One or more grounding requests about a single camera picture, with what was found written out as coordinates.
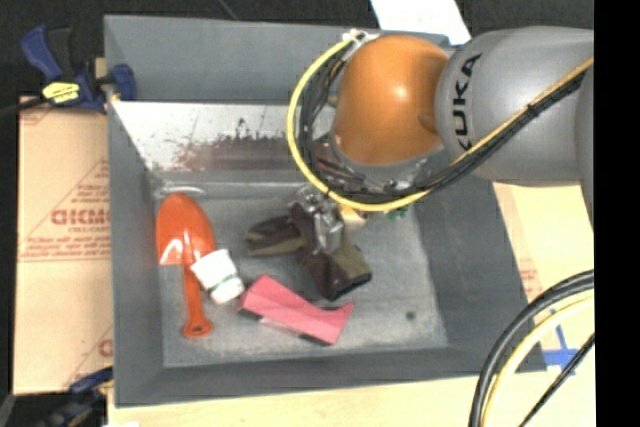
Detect orange toy trowel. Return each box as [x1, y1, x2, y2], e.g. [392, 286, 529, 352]
[154, 192, 219, 340]

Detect brown cardboard board, red print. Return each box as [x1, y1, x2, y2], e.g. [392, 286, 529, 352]
[12, 94, 595, 396]

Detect pink flat block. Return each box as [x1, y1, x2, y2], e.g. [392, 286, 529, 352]
[235, 274, 355, 347]

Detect grey metal bin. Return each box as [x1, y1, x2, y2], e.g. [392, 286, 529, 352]
[103, 14, 547, 406]

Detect dark brown glove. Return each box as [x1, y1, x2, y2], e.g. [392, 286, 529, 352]
[244, 202, 374, 302]

